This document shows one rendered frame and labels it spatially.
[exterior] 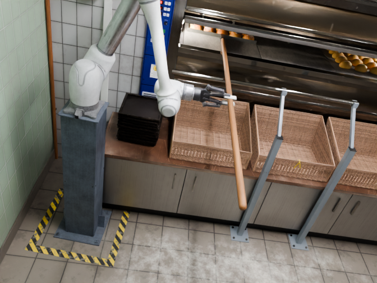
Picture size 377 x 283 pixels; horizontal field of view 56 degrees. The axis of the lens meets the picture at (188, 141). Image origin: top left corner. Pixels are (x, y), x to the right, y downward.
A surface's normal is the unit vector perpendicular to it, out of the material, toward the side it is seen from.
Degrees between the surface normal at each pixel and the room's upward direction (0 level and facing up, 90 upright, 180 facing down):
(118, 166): 90
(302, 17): 70
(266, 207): 90
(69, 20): 90
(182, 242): 0
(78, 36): 90
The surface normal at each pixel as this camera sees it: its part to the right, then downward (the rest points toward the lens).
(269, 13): 0.04, 0.29
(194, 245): 0.18, -0.79
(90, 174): -0.10, 0.59
